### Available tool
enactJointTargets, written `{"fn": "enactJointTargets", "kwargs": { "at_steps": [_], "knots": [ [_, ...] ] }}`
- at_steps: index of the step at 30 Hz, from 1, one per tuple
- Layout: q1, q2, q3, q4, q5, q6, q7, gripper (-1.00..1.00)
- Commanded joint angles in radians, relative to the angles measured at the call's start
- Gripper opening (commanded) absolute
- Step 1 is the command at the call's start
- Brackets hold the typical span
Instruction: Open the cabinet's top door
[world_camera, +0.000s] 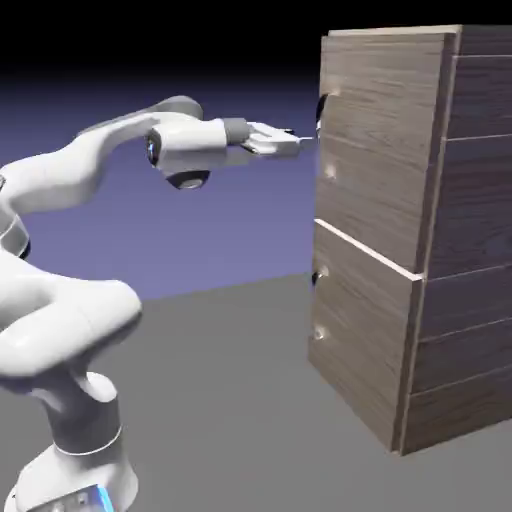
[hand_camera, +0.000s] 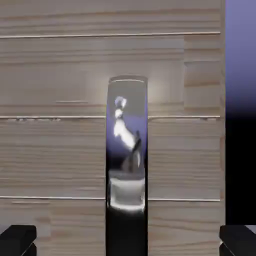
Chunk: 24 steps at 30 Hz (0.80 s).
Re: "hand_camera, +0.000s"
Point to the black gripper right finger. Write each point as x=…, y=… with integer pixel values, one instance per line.
x=238, y=240

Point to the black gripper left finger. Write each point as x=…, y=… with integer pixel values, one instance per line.
x=17, y=240

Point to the light wood cabinet door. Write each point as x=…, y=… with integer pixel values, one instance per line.
x=80, y=226
x=60, y=76
x=60, y=158

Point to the light wood cabinet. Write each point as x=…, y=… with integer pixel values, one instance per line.
x=202, y=18

